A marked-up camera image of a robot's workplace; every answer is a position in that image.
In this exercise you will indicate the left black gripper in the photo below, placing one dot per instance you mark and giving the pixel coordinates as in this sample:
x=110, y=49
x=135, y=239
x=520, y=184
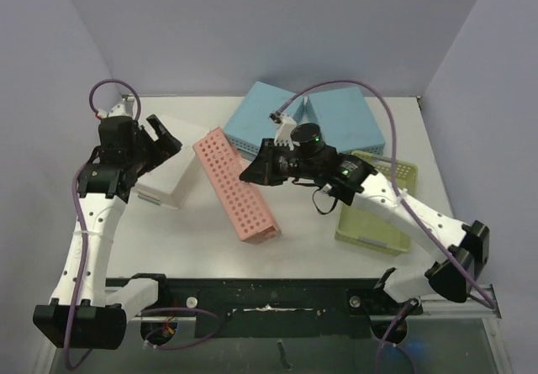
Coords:
x=166, y=145

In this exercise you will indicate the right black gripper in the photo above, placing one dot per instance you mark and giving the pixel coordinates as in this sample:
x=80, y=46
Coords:
x=269, y=164

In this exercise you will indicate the pink plastic basket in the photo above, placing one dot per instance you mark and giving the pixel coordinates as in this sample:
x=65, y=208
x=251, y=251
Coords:
x=243, y=202

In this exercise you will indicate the white perforated plastic basket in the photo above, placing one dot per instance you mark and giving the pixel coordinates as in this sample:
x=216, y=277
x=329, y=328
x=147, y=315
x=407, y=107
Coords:
x=170, y=183

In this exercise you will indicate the blue perforated plastic basket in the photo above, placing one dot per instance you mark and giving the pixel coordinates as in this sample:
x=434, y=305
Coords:
x=345, y=120

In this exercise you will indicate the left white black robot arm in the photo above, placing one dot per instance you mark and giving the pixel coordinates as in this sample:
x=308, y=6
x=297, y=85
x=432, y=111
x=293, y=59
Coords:
x=80, y=314

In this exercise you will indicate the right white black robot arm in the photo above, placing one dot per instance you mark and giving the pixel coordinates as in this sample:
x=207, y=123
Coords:
x=459, y=250

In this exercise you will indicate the green plastic basket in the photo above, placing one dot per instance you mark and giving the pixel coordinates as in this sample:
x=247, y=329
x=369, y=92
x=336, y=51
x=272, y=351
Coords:
x=362, y=228

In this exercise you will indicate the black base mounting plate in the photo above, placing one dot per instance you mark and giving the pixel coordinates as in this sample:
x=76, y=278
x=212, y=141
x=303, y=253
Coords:
x=281, y=308

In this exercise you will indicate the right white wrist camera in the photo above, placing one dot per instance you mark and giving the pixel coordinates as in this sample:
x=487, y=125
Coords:
x=285, y=126

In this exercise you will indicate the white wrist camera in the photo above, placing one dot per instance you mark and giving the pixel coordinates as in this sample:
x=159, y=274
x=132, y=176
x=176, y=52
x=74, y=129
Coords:
x=285, y=126
x=124, y=108

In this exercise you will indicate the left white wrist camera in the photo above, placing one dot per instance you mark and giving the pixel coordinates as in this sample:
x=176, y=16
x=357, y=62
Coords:
x=124, y=108

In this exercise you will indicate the aluminium rail frame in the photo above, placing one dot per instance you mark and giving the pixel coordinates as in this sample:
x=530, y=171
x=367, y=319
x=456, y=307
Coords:
x=436, y=307

